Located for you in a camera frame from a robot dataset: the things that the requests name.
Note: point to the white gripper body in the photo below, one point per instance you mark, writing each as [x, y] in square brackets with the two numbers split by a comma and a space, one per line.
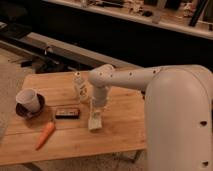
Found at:
[99, 97]

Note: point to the white sponge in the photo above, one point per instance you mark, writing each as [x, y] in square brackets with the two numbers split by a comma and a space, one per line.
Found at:
[94, 121]

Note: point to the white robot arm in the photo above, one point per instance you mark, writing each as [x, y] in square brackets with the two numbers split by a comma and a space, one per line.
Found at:
[178, 112]

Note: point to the white bottle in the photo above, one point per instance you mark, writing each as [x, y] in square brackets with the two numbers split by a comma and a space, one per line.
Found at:
[80, 87]

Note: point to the dark rectangular box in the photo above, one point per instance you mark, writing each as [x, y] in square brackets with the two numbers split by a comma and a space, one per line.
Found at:
[67, 113]

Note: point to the wooden table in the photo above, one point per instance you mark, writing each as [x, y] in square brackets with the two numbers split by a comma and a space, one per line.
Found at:
[123, 124]

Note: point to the orange carrot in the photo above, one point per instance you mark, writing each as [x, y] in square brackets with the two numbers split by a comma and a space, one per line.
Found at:
[45, 134]

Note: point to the white mug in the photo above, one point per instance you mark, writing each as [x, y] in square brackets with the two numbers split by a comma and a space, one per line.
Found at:
[28, 98]

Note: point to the dark brown bowl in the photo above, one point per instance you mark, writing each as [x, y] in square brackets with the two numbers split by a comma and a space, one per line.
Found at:
[25, 113]

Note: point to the long background shelf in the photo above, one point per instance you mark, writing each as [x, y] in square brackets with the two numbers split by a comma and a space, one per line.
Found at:
[166, 21]

